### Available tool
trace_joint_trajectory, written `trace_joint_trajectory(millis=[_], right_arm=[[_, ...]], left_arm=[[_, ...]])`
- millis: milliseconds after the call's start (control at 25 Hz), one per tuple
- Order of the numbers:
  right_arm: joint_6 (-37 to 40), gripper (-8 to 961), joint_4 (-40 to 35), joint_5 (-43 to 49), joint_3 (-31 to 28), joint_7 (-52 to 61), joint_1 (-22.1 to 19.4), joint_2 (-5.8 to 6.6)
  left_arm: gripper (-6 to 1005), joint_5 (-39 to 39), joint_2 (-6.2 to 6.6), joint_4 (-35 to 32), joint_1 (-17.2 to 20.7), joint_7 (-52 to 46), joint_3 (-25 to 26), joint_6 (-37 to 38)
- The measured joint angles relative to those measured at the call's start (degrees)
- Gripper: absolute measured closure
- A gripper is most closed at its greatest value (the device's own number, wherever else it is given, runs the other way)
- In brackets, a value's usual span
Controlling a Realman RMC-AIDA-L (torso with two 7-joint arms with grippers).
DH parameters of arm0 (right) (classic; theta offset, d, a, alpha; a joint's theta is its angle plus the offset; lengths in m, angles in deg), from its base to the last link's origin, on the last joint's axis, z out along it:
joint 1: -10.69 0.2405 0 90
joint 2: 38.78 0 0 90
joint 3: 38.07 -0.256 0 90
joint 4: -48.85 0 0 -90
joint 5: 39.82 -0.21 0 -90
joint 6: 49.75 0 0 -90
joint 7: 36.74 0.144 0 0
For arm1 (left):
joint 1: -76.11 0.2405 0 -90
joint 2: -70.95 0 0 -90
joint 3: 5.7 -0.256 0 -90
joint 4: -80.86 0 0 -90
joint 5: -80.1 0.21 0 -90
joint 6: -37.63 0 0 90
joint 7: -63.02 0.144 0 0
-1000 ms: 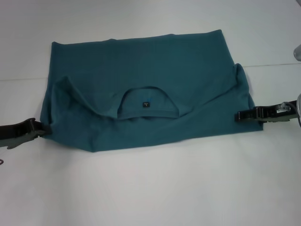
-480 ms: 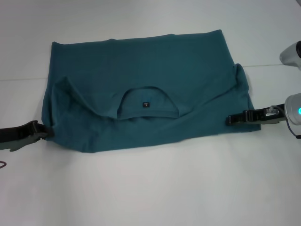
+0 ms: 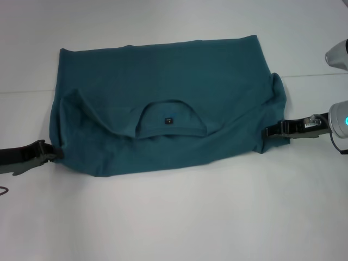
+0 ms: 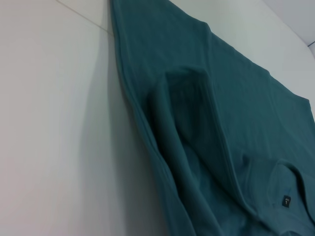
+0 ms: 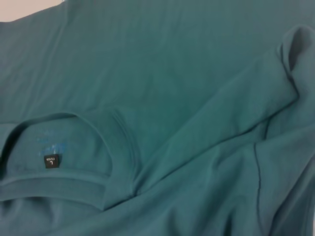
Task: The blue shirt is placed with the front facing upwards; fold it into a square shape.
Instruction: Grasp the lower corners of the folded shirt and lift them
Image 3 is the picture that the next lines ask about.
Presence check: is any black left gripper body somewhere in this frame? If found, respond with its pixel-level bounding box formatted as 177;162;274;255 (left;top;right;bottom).
0;139;55;177

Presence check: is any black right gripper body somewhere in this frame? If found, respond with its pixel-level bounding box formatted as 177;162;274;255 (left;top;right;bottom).
279;113;332;140

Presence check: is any teal T-shirt with FREE! print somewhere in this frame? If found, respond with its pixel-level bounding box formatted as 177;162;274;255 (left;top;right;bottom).
48;34;291;179

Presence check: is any right gripper cable with plug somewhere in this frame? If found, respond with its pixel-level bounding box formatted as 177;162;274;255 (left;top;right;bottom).
328;132;348;156

